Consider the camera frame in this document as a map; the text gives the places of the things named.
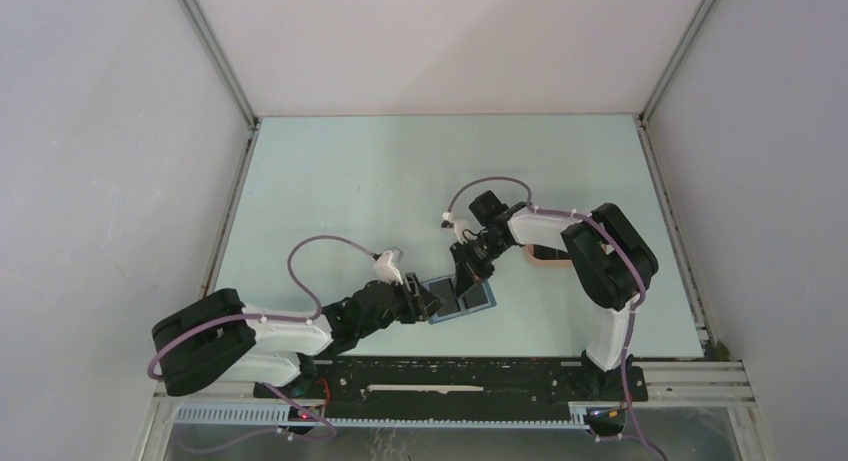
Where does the pink oval tray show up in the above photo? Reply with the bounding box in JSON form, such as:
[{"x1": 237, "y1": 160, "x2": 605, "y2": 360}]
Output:
[{"x1": 524, "y1": 245, "x2": 573, "y2": 269}]

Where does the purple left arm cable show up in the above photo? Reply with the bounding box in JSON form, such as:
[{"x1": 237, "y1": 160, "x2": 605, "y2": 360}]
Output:
[{"x1": 146, "y1": 234, "x2": 379, "y2": 381}]

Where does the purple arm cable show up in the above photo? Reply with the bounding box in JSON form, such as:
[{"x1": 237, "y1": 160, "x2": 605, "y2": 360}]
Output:
[
  {"x1": 445, "y1": 175, "x2": 664, "y2": 461},
  {"x1": 146, "y1": 234, "x2": 379, "y2": 381}
]

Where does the blue-white cable duct strip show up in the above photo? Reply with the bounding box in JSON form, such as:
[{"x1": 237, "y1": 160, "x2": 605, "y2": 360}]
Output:
[{"x1": 174, "y1": 403, "x2": 588, "y2": 429}]

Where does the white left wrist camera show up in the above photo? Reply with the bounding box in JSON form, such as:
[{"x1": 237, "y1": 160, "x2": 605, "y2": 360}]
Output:
[{"x1": 373, "y1": 247, "x2": 404, "y2": 284}]

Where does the blue card holder wallet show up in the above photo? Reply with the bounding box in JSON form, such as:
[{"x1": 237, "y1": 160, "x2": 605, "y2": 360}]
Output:
[{"x1": 422, "y1": 276, "x2": 487, "y2": 324}]

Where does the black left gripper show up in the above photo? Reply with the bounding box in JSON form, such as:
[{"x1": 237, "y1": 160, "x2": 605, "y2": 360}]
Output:
[{"x1": 357, "y1": 271, "x2": 446, "y2": 339}]

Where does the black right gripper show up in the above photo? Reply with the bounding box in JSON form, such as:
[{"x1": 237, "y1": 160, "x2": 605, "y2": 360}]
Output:
[{"x1": 449, "y1": 233, "x2": 511, "y2": 299}]

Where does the aluminium frame rail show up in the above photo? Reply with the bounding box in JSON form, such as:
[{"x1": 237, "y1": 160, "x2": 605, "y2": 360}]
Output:
[{"x1": 153, "y1": 358, "x2": 757, "y2": 410}]

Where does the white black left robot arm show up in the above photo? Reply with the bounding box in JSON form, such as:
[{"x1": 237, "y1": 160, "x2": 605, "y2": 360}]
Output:
[{"x1": 147, "y1": 273, "x2": 442, "y2": 398}]

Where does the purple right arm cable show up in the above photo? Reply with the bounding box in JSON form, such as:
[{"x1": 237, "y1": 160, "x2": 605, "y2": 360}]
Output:
[{"x1": 445, "y1": 175, "x2": 664, "y2": 461}]

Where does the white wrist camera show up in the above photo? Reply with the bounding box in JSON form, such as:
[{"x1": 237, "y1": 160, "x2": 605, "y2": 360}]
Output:
[
  {"x1": 441, "y1": 211, "x2": 470, "y2": 244},
  {"x1": 373, "y1": 247, "x2": 404, "y2": 284}
]

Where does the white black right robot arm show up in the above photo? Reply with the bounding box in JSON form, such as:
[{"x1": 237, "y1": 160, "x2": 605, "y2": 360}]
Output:
[{"x1": 442, "y1": 191, "x2": 659, "y2": 399}]

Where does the black credit card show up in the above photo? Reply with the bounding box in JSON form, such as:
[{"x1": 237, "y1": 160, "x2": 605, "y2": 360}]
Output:
[
  {"x1": 461, "y1": 282, "x2": 496, "y2": 311},
  {"x1": 429, "y1": 278, "x2": 461, "y2": 317}
]

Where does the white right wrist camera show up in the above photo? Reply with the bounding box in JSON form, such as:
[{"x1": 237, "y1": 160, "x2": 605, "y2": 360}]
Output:
[{"x1": 441, "y1": 211, "x2": 470, "y2": 244}]

